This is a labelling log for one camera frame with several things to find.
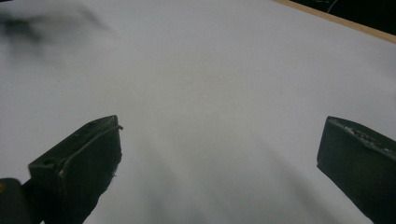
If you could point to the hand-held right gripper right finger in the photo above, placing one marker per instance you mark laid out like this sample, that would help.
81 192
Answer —
358 161

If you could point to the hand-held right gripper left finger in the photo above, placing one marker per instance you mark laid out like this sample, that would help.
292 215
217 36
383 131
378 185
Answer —
84 168

